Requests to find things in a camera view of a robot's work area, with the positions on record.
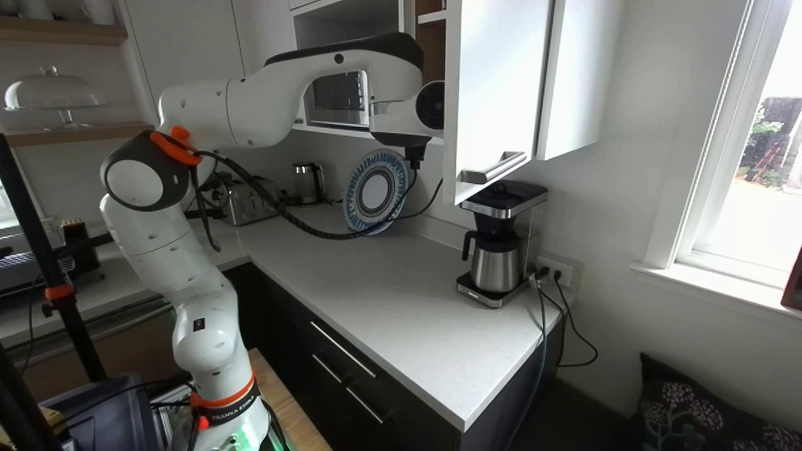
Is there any white closed cabinet door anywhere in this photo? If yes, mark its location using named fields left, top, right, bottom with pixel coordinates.
left=533, top=0, right=626, bottom=163

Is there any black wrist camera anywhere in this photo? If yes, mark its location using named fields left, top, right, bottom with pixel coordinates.
left=401, top=137, right=430, bottom=171

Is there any black power cord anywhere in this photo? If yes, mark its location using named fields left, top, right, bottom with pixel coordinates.
left=523, top=262, right=602, bottom=371

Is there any silver microwave oven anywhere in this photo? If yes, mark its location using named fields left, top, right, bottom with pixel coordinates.
left=300, top=67, right=373, bottom=132

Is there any wooden wall shelf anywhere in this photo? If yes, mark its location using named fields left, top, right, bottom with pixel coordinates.
left=0, top=13, right=161, bottom=149

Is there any white wall socket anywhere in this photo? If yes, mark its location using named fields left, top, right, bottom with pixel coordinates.
left=523, top=253, right=584, bottom=292

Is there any glass cake dome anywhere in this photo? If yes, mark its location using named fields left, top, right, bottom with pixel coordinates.
left=0, top=65, right=102, bottom=132

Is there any bright window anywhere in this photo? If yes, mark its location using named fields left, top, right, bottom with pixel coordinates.
left=672, top=0, right=802, bottom=292

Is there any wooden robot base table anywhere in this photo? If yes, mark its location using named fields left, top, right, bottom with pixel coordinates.
left=247, top=348, right=334, bottom=451

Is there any steel drip coffee maker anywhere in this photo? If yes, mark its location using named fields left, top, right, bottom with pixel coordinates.
left=454, top=177, right=550, bottom=312

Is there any dark patterned cushion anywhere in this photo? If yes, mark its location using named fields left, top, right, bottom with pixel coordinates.
left=637, top=350, right=802, bottom=451

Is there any white open cabinet door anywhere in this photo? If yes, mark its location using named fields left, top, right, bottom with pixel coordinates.
left=440, top=0, right=557, bottom=207

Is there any blue patterned decorative plate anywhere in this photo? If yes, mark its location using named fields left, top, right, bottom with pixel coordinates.
left=341, top=145, right=413, bottom=241

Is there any stainless steel coffee carafe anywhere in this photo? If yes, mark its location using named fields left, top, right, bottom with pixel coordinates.
left=458, top=227, right=525, bottom=295

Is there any black tripod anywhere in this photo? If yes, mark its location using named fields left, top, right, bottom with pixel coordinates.
left=0, top=129, right=113, bottom=451

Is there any metal cabinet door handle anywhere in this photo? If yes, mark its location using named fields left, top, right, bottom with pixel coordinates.
left=456, top=148, right=530, bottom=186

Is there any dark lower drawer cabinet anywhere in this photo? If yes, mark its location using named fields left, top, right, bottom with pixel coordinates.
left=223, top=261, right=568, bottom=451

